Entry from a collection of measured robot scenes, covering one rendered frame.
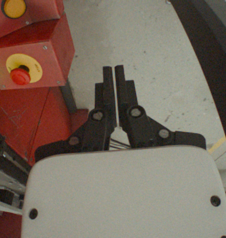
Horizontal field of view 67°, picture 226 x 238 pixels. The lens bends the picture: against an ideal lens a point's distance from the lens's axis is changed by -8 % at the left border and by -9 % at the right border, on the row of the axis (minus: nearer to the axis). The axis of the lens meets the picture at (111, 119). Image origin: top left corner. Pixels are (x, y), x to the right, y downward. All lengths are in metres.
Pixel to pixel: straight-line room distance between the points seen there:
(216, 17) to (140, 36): 0.66
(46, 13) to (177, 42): 1.00
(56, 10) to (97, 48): 0.90
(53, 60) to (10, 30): 0.11
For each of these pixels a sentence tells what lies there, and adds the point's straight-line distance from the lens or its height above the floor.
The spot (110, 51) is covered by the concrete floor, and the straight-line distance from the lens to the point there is 1.27.
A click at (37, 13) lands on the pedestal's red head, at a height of 0.70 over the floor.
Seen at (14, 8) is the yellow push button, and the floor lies 0.73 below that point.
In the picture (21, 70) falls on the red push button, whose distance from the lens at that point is 0.35.
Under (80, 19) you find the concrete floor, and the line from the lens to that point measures 1.17.
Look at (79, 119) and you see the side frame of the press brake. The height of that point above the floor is 0.12.
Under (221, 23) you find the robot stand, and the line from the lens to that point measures 0.61.
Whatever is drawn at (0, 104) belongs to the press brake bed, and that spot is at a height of 0.68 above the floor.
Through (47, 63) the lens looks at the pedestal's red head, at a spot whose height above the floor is 0.78.
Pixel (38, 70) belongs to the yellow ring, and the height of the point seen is 0.78.
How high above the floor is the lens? 1.04
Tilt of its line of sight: 35 degrees down
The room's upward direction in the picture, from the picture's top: 177 degrees counter-clockwise
